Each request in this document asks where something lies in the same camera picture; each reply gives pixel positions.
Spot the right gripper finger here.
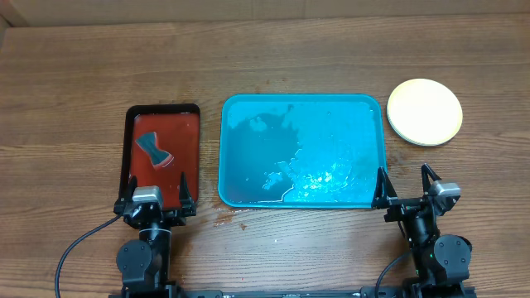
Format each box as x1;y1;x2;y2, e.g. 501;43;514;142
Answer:
371;167;398;208
421;163;441;191

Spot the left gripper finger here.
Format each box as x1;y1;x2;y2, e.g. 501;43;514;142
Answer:
179;171;194;204
124;175;137;203

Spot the dark sponge with pink base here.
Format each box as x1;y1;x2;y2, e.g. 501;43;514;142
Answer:
136;132;174;169

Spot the green-rimmed plate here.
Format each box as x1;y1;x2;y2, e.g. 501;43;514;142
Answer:
389;121;461;147
386;79;463;125

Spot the light blue plate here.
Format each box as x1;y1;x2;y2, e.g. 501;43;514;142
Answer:
400;135;448;147

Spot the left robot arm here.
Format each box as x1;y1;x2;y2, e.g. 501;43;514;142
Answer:
113;173;196;297

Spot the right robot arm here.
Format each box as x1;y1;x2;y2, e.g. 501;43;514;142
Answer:
361;164;476;298

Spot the black tray with red water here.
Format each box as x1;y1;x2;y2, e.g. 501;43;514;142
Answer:
118;103;200;209

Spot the teal plastic serving tray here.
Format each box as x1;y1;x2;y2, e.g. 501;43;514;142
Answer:
218;94;387;209

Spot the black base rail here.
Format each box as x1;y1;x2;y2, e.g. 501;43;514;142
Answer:
108;285;477;298

